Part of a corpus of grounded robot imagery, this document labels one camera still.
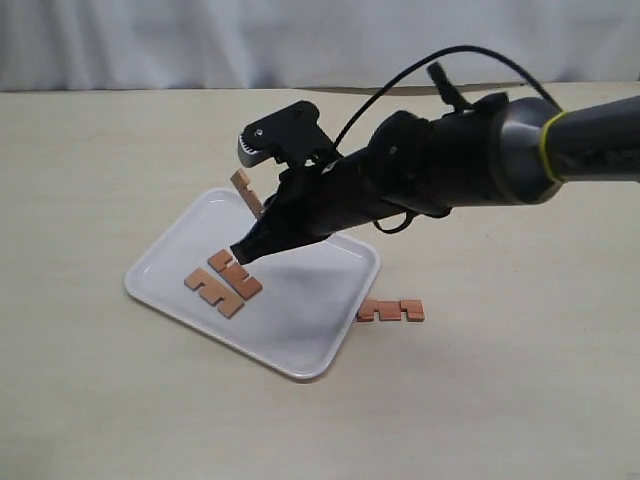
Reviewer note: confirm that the wooden notched puzzle piece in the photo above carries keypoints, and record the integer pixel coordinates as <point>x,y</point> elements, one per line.
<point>211,290</point>
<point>410,310</point>
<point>241,183</point>
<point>234,274</point>

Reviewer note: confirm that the white cloth backdrop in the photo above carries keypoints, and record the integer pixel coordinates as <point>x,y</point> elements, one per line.
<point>85,45</point>

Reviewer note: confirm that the white plastic tray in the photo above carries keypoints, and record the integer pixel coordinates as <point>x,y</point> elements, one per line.
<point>295,324</point>

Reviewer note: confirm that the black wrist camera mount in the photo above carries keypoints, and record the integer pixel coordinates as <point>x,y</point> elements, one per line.
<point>291,136</point>

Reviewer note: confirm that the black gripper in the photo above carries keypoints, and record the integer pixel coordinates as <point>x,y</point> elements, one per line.
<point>378,181</point>

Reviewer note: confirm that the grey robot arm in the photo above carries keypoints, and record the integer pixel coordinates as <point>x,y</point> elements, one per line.
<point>497,152</point>

